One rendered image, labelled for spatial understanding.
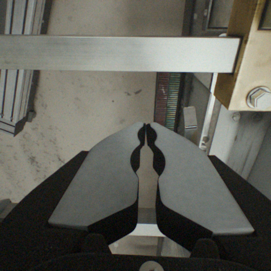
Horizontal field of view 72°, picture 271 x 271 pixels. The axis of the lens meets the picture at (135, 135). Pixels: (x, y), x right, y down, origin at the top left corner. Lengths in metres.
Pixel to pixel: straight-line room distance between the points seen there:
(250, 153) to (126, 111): 0.75
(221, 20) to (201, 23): 0.07
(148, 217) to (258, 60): 0.25
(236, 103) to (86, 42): 0.15
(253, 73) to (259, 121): 0.34
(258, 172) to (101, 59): 0.51
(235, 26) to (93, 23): 0.89
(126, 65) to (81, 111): 1.01
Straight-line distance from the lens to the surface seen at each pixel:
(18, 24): 0.94
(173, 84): 0.35
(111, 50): 0.19
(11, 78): 1.01
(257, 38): 0.20
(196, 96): 0.32
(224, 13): 0.28
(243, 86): 0.21
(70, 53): 0.20
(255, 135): 0.56
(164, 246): 0.69
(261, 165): 0.59
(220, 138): 0.53
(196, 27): 0.35
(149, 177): 1.41
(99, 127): 1.21
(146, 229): 0.32
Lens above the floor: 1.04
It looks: 60 degrees down
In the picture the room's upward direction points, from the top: 175 degrees counter-clockwise
